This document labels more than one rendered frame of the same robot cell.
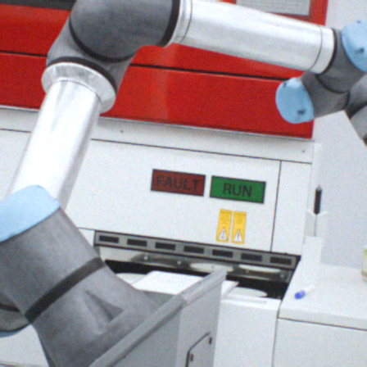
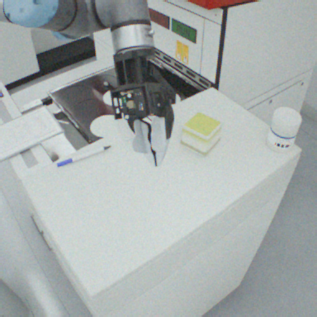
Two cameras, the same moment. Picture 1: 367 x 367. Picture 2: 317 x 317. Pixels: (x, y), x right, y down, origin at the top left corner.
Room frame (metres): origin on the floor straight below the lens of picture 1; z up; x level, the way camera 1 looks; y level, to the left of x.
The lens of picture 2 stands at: (1.40, -0.73, 1.53)
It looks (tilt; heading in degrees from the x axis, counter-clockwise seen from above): 46 degrees down; 44
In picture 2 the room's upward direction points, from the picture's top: straight up
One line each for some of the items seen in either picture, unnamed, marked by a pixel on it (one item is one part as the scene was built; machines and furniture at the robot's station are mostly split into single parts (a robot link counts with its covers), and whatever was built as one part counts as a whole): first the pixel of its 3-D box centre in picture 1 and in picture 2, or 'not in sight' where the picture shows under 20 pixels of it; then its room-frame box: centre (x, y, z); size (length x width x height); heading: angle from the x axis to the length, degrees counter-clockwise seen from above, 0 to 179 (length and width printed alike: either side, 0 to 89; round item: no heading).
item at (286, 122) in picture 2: not in sight; (283, 130); (2.04, -0.54, 1.01); 0.07 x 0.07 x 0.10
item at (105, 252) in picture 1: (190, 279); (166, 74); (2.16, -0.03, 0.89); 0.44 x 0.02 x 0.10; 81
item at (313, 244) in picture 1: (313, 246); (129, 113); (1.80, -0.24, 1.03); 0.06 x 0.04 x 0.13; 171
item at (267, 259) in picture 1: (193, 250); (167, 59); (2.17, -0.03, 0.96); 0.44 x 0.01 x 0.02; 81
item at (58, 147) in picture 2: not in sight; (49, 139); (1.69, 0.01, 0.87); 0.36 x 0.08 x 0.03; 81
